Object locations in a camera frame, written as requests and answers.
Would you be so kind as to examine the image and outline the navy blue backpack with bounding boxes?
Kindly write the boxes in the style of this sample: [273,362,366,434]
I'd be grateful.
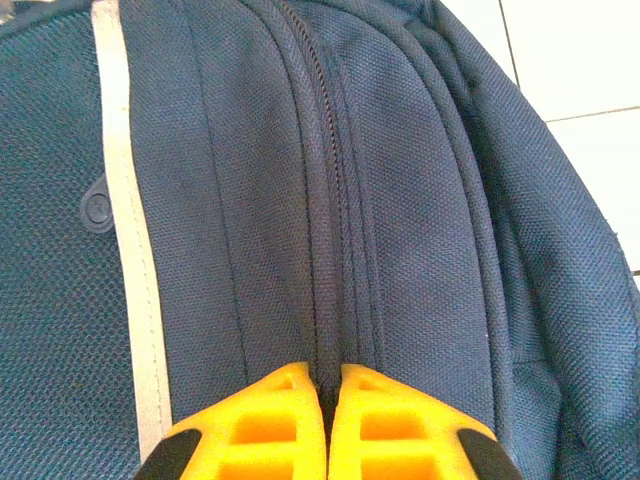
[0,0,640,480]

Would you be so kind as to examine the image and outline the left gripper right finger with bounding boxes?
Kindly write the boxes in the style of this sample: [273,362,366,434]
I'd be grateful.
[327,363,526,480]

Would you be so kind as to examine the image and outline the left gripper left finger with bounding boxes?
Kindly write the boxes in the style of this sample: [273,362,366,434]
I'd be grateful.
[132,362,326,480]

